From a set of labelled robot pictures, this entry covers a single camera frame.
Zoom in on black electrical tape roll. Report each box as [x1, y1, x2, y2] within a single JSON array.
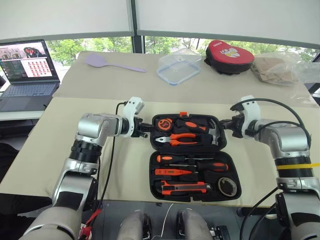
[[217, 176, 238, 197]]

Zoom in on black orange handled screwdriver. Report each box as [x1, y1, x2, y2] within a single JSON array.
[[168, 161, 229, 172]]

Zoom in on grey window post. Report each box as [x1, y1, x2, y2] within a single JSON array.
[[128, 0, 146, 54]]

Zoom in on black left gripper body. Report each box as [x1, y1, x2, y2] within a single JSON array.
[[131, 116, 145, 138]]

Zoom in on white side desk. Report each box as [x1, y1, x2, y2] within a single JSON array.
[[0, 109, 46, 122]]

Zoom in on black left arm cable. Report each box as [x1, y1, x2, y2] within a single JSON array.
[[98, 101, 127, 203]]

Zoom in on white roller blind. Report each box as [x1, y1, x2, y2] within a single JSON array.
[[0, 0, 136, 41], [133, 0, 320, 48]]

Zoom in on orange voltage tester pen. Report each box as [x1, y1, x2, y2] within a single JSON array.
[[154, 168, 200, 176]]

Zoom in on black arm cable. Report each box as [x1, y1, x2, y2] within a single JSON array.
[[229, 98, 313, 240], [98, 101, 127, 203]]

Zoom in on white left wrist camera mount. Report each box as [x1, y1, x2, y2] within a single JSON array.
[[121, 96, 145, 138]]

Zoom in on orange black handled hammer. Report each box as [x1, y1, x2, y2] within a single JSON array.
[[174, 118, 222, 146]]

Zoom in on red black zip bag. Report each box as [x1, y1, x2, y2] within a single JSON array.
[[204, 39, 255, 75]]

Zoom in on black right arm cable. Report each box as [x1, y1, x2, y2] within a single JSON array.
[[229, 98, 313, 240]]

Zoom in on black plastic tool case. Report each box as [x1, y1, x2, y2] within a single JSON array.
[[148, 111, 243, 203]]

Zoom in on orange black tape measure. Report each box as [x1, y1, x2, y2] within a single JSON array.
[[155, 117, 173, 131]]

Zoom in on thin white cable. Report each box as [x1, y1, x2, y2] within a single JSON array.
[[161, 203, 175, 237]]

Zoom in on grey open laptop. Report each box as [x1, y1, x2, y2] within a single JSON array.
[[0, 39, 62, 113]]

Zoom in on black ribbed block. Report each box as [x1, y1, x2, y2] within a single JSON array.
[[212, 224, 231, 240]]

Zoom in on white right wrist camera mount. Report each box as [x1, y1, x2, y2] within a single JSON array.
[[234, 94, 261, 140]]

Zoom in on orange handled pliers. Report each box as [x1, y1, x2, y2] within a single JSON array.
[[154, 133, 198, 147]]

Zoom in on grey rounded robot leg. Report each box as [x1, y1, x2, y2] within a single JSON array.
[[117, 209, 153, 240], [177, 208, 213, 240]]

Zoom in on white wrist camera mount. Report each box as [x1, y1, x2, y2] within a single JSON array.
[[234, 94, 261, 140], [121, 96, 145, 138]]

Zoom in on clear plastic bag brown contents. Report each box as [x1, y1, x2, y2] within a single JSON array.
[[251, 51, 320, 87]]

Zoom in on orange black utility knife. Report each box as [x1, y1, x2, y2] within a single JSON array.
[[159, 180, 213, 196]]

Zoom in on clear plastic food container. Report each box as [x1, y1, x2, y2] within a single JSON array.
[[156, 48, 203, 87]]

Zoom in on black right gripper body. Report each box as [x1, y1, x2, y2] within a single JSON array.
[[231, 113, 246, 139]]

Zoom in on purple plastic spatula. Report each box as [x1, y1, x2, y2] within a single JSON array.
[[84, 52, 148, 73]]

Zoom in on red strap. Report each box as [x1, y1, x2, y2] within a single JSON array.
[[78, 208, 102, 240]]

